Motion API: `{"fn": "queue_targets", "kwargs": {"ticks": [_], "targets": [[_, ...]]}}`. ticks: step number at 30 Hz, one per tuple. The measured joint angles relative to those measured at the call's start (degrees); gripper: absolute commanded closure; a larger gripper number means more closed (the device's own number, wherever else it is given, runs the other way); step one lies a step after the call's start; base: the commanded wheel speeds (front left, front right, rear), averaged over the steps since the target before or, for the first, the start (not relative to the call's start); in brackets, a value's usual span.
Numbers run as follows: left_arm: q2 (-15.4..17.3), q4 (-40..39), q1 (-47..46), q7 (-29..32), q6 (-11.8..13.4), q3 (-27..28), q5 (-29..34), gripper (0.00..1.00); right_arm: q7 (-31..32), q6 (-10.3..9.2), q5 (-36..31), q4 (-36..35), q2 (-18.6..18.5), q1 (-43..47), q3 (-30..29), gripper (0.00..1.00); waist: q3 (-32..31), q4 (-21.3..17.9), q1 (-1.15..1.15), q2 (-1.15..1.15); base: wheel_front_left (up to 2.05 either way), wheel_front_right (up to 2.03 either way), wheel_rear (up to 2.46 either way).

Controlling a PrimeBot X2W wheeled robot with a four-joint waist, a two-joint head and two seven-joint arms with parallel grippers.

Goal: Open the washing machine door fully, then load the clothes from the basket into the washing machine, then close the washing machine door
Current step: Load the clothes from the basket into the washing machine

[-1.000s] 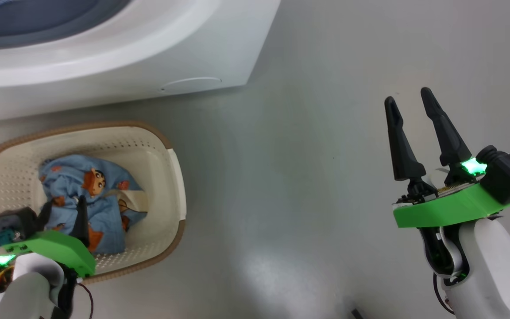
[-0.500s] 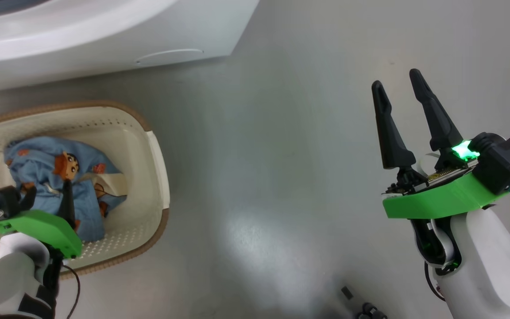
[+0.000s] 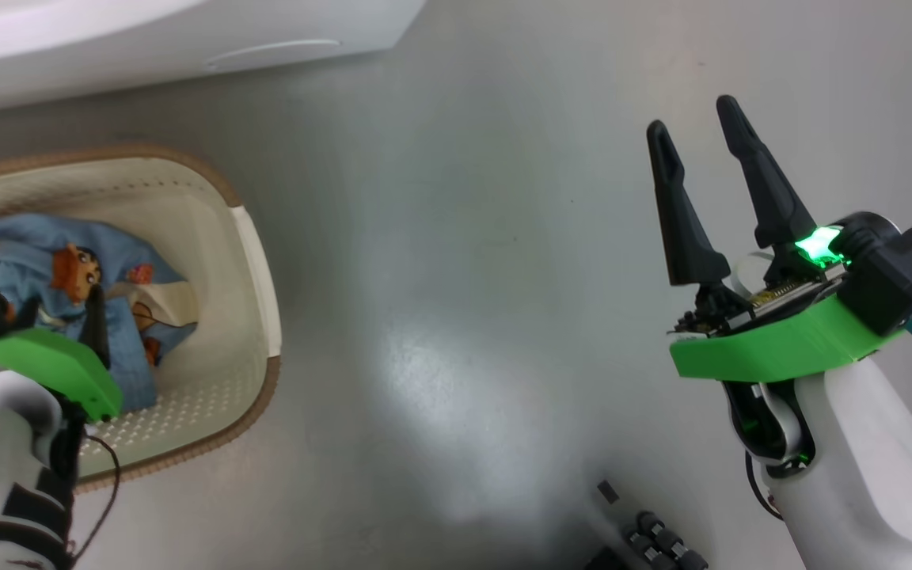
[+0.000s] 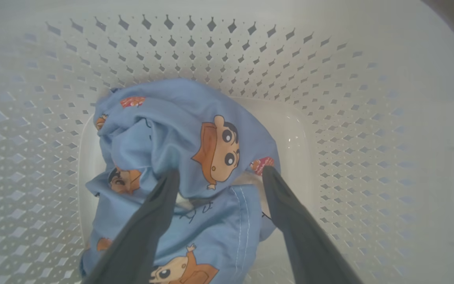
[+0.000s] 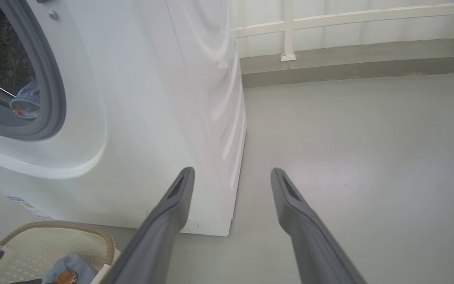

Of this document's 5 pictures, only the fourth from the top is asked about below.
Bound blue cartoon print garment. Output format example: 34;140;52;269
79;78;281;284

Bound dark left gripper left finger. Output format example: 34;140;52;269
81;169;181;284

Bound cream perforated laundry basket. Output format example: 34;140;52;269
0;0;454;284

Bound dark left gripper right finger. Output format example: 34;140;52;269
262;166;363;284

